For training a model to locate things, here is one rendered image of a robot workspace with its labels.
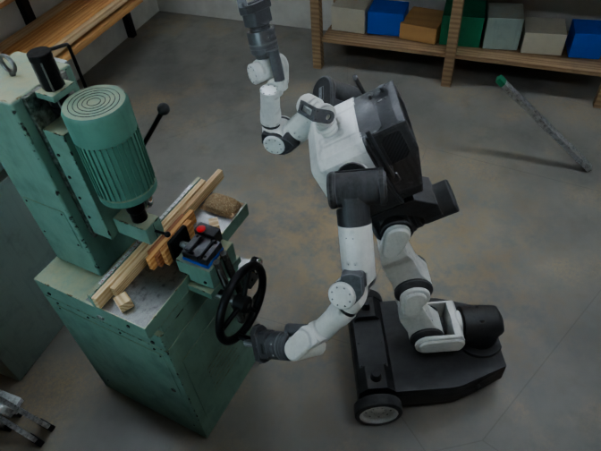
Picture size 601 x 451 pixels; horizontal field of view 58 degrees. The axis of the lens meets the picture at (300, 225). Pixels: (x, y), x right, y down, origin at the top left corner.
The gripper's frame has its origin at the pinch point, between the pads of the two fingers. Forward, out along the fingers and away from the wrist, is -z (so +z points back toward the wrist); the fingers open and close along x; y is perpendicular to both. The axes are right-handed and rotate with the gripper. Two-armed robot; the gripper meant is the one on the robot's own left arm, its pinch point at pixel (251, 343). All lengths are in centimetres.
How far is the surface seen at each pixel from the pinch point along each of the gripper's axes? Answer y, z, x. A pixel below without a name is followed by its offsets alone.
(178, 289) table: 13.6, -14.2, 21.9
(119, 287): 27.0, -26.0, 26.3
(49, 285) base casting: 33, -62, 29
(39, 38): -64, -226, 177
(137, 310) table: 26.2, -19.7, 18.8
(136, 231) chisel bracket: 20, -20, 43
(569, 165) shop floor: -249, 36, 28
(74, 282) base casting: 27, -55, 29
